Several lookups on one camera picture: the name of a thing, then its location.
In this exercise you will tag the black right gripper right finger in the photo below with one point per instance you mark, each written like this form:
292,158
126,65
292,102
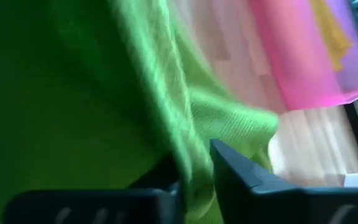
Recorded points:
259,205

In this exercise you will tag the yellow microfiber towel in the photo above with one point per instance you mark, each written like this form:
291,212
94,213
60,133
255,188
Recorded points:
331,31

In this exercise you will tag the green microfiber towel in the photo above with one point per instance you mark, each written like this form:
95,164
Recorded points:
73,93

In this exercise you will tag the pink plastic tray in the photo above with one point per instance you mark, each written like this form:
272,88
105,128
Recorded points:
291,46

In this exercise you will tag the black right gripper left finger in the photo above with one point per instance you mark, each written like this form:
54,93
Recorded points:
104,207

